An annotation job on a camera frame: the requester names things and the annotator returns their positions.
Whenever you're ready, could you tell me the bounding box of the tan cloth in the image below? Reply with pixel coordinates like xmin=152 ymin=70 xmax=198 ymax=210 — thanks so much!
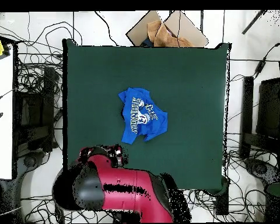
xmin=146 ymin=20 xmax=194 ymax=48

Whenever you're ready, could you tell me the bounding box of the white desk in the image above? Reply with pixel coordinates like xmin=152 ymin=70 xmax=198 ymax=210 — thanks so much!
xmin=0 ymin=45 xmax=14 ymax=180

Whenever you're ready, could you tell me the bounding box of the blue printed t-shirt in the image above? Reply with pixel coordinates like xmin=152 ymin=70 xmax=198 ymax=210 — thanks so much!
xmin=118 ymin=87 xmax=169 ymax=145

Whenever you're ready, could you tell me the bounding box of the black rod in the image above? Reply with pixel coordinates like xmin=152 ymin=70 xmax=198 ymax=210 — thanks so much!
xmin=241 ymin=9 xmax=267 ymax=35

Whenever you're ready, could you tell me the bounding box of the black cable tangle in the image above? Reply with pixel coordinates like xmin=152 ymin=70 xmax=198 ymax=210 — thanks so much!
xmin=20 ymin=195 xmax=115 ymax=223
xmin=184 ymin=132 xmax=271 ymax=222
xmin=13 ymin=20 xmax=83 ymax=99

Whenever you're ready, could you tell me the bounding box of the dark green table cloth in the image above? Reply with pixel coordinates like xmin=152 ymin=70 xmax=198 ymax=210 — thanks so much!
xmin=62 ymin=38 xmax=232 ymax=195

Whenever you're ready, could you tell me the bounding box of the open cardboard box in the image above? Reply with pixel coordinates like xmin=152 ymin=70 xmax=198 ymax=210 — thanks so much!
xmin=125 ymin=10 xmax=209 ymax=48

